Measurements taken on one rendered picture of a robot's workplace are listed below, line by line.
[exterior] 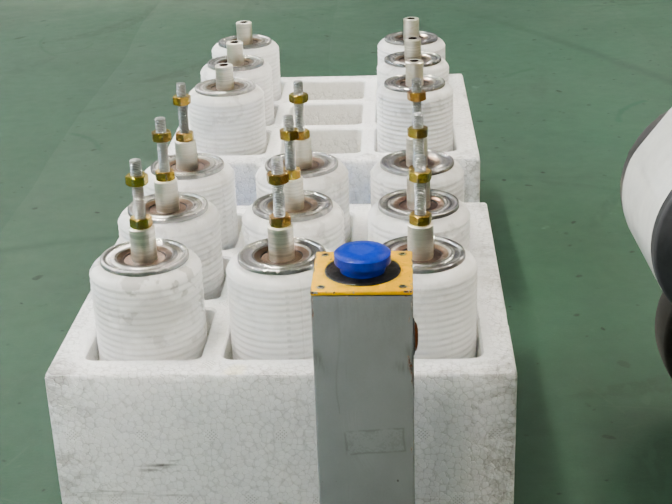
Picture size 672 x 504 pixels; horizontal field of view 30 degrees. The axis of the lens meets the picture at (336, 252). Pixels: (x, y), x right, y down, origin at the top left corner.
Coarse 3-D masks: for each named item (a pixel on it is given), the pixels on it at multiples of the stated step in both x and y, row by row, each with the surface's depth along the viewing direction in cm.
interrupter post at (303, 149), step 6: (300, 144) 126; (306, 144) 127; (300, 150) 127; (306, 150) 127; (300, 156) 127; (306, 156) 127; (300, 162) 127; (306, 162) 127; (300, 168) 127; (306, 168) 128
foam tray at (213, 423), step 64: (64, 384) 104; (128, 384) 104; (192, 384) 103; (256, 384) 103; (448, 384) 102; (512, 384) 102; (64, 448) 106; (128, 448) 106; (192, 448) 106; (256, 448) 105; (448, 448) 105; (512, 448) 104
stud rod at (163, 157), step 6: (156, 120) 115; (162, 120) 115; (156, 126) 115; (162, 126) 115; (156, 132) 115; (162, 132) 115; (162, 144) 115; (162, 150) 116; (162, 156) 116; (168, 156) 116; (162, 162) 116; (168, 162) 116; (162, 168) 116; (168, 168) 116
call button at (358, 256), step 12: (336, 252) 87; (348, 252) 87; (360, 252) 87; (372, 252) 87; (384, 252) 87; (336, 264) 87; (348, 264) 86; (360, 264) 86; (372, 264) 86; (384, 264) 87; (348, 276) 87; (360, 276) 87; (372, 276) 87
